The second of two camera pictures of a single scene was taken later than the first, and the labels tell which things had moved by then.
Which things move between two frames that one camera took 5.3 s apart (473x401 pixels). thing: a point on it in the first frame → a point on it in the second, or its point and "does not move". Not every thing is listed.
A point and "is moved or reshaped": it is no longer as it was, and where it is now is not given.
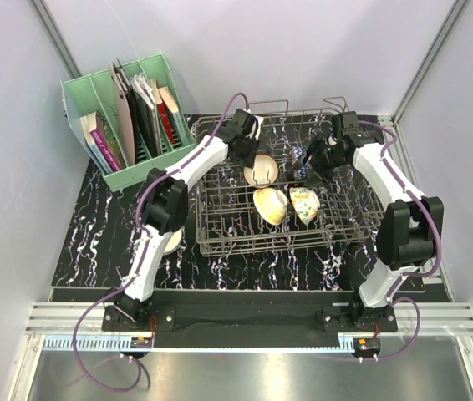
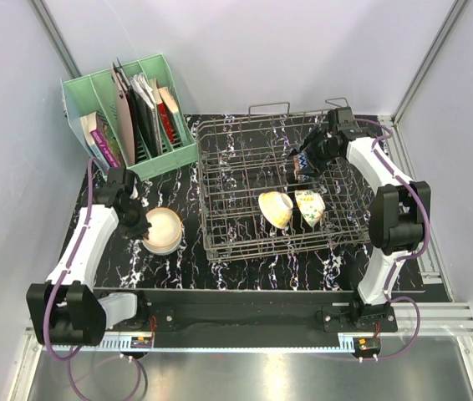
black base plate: [239, 320] does not move
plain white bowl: [175, 242] does not move
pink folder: [126, 114] does not move
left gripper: [249, 160] → [140, 230]
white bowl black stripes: [264, 171] is moved or reshaped
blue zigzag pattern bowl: [300, 170] is moved or reshaped
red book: [167, 122] does not move
